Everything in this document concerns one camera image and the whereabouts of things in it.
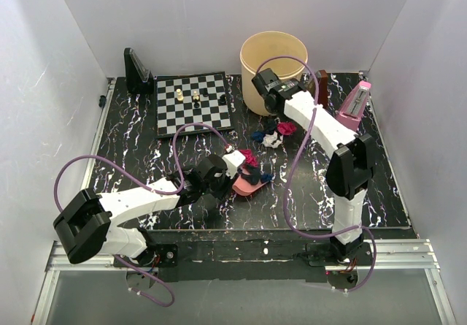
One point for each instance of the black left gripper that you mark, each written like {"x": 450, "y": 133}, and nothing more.
{"x": 228, "y": 182}

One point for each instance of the pink plastic dustpan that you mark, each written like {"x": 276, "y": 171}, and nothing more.
{"x": 243, "y": 188}

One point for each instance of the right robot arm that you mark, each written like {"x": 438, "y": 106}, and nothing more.
{"x": 352, "y": 157}

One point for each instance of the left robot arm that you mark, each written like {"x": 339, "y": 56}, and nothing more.
{"x": 92, "y": 223}

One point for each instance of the blue paper scrap front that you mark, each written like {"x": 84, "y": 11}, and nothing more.
{"x": 266, "y": 177}

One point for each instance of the dark blue paper scrap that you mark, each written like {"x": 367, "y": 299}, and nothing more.
{"x": 258, "y": 136}

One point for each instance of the white twisted paper scrap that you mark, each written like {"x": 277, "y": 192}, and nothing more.
{"x": 272, "y": 140}

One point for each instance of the black paper scrap centre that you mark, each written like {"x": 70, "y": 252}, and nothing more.
{"x": 270, "y": 126}

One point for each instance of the magenta paper scrap right edge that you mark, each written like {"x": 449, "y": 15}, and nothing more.
{"x": 286, "y": 128}

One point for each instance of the black white chessboard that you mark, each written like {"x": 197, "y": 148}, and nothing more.
{"x": 170, "y": 114}

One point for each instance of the white chess piece left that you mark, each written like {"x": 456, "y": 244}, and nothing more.
{"x": 180, "y": 96}

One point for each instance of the black metronome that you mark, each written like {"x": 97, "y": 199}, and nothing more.
{"x": 139, "y": 79}

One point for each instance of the beige plastic bucket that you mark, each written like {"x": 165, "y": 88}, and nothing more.
{"x": 281, "y": 52}

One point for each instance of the pink metronome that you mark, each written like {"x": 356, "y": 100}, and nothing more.
{"x": 351, "y": 111}

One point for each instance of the brown metronome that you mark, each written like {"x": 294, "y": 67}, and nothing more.
{"x": 322, "y": 78}

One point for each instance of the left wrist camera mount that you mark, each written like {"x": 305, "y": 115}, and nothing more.
{"x": 233, "y": 159}

